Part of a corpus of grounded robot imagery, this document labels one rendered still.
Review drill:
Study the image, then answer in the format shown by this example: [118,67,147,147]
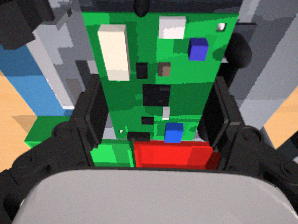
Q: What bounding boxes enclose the green circuit board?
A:
[82,11,239,143]

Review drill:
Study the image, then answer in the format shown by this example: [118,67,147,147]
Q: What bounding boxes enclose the green open bin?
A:
[23,116,137,167]

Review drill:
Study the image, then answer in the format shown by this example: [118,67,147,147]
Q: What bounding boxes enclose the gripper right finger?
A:
[203,76,298,215]

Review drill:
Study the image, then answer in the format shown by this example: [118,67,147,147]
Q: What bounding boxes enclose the red open bin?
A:
[134,140,221,170]

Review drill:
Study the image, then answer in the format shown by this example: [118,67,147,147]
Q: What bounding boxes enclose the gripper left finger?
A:
[0,74,109,224]

